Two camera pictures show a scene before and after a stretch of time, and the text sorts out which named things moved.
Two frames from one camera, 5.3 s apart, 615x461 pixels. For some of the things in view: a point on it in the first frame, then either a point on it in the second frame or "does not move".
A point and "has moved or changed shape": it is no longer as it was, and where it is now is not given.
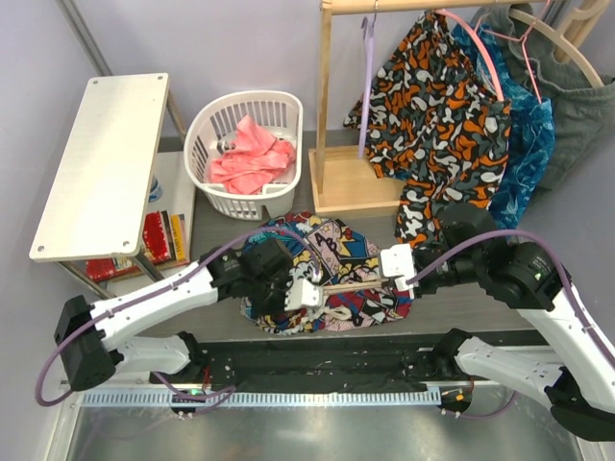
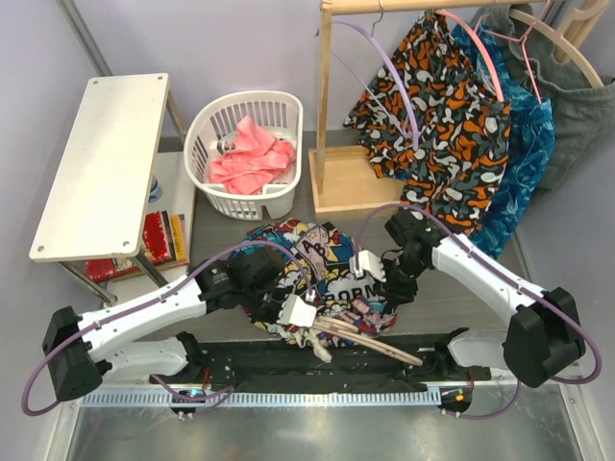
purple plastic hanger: (368, 46) → (381, 47)
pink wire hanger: (460, 23) does not move
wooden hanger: (354, 286) → (348, 331)
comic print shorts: (323, 248) has moved or changed shape
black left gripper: (258, 309) does not move
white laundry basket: (244, 151) does not move
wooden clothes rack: (341, 181) does not move
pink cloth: (254, 161) does not move
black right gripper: (420, 287) → (394, 292)
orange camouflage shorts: (437, 120) does not move
